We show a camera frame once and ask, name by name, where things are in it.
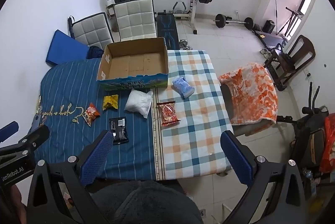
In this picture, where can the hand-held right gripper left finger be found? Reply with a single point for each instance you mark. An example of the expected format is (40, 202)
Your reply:
(96, 158)

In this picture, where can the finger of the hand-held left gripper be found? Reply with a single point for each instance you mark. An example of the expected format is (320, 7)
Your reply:
(36, 136)
(9, 130)

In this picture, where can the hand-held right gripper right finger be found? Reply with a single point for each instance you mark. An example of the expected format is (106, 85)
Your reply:
(235, 158)

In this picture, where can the black snack packet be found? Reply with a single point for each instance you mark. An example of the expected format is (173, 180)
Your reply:
(118, 131)

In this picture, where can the orange panda snack packet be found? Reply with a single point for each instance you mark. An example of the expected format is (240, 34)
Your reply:
(91, 113)

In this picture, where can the yellow snack packet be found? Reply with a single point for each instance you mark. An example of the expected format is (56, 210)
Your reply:
(110, 102)

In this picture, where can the white plastic bag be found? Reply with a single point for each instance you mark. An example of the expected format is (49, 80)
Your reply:
(138, 103)

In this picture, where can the red snack packet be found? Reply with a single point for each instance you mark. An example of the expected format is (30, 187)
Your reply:
(168, 113)

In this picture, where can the light blue tissue packet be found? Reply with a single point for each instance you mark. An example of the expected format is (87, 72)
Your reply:
(183, 87)

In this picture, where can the cardboard box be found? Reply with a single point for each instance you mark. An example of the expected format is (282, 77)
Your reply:
(136, 64)

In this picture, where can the grey chair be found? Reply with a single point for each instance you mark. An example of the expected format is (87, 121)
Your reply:
(227, 101)

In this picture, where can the plaid bed sheet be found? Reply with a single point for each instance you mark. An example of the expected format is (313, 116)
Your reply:
(193, 114)

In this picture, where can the orange floral towel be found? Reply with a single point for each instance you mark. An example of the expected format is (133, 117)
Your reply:
(255, 93)

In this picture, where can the person's dark fleece trousers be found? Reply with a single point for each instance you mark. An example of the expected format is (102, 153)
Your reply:
(149, 203)

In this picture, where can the black bag with yellow trim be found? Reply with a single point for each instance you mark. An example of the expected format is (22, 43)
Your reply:
(314, 150)

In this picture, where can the black exercise bike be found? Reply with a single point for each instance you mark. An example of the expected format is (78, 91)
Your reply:
(310, 111)

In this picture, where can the blue foam mat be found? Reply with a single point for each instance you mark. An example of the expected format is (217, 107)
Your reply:
(66, 47)

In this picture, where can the red plastic bag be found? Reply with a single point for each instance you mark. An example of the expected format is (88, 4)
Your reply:
(329, 140)

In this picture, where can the pair of slippers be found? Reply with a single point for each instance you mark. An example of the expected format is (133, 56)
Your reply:
(264, 53)

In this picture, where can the white quilted chair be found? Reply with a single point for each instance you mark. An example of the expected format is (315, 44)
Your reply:
(90, 30)
(136, 20)

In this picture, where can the black treadmill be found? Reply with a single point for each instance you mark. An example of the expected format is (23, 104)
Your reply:
(271, 39)

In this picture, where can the dark wooden chair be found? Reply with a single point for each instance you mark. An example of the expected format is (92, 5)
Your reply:
(301, 52)

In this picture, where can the chrome dumbbell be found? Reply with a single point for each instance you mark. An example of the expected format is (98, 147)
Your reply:
(183, 43)

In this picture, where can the black speaker box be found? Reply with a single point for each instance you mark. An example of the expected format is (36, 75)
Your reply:
(269, 26)

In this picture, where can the short barbell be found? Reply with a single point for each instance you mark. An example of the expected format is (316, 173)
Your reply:
(222, 20)

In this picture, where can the black weight bench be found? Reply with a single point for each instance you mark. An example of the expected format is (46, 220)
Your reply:
(167, 30)

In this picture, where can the black folding stand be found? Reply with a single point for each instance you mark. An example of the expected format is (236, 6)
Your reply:
(291, 17)

